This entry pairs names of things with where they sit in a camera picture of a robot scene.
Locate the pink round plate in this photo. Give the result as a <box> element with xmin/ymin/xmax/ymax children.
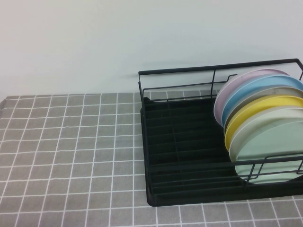
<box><xmin>213</xmin><ymin>68</ymin><xmax>291</xmax><ymax>127</ymax></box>

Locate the black plastic drip tray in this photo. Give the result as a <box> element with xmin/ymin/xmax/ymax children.
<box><xmin>140</xmin><ymin>96</ymin><xmax>303</xmax><ymax>208</ymax></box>

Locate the light green round plate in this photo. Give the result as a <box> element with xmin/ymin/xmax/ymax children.
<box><xmin>234</xmin><ymin>118</ymin><xmax>303</xmax><ymax>185</ymax></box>

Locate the black wire dish rack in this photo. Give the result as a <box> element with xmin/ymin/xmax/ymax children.
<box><xmin>138</xmin><ymin>58</ymin><xmax>303</xmax><ymax>190</ymax></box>

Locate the yellow round plate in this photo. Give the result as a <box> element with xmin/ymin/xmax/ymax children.
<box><xmin>224</xmin><ymin>94</ymin><xmax>303</xmax><ymax>152</ymax></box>

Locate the blue round plate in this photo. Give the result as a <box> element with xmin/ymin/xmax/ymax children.
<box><xmin>221</xmin><ymin>75</ymin><xmax>303</xmax><ymax>128</ymax></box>

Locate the white round plate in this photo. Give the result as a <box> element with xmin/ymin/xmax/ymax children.
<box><xmin>229</xmin><ymin>106</ymin><xmax>303</xmax><ymax>164</ymax></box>

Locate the grey white checked tablecloth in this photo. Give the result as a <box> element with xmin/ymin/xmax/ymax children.
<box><xmin>0</xmin><ymin>92</ymin><xmax>303</xmax><ymax>227</ymax></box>

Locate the beige grey round plate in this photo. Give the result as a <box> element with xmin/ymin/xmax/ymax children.
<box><xmin>223</xmin><ymin>87</ymin><xmax>303</xmax><ymax>130</ymax></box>

